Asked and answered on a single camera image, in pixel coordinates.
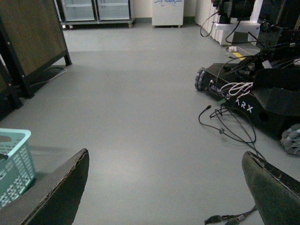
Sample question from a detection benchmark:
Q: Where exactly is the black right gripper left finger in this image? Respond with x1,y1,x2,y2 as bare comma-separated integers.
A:
0,149,90,225

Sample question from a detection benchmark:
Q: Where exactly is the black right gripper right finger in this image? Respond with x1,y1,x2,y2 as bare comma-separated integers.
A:
241,151,300,225

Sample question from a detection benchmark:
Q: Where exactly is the light blue plastic basket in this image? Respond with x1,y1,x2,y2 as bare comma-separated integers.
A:
0,128,36,208

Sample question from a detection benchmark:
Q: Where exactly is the dark wooden shelf cabinet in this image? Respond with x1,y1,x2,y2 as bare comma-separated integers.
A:
0,0,72,119

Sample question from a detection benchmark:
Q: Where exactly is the glass door refrigerator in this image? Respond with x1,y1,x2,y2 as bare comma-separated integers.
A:
54,0,135,30

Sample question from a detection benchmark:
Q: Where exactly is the white chest freezer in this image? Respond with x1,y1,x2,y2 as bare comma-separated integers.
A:
152,0,184,28

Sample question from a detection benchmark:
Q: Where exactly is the black cable on floor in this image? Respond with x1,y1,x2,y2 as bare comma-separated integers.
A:
198,105,267,160

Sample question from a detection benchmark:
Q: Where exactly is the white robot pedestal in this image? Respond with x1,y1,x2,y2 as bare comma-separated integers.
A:
194,0,263,46

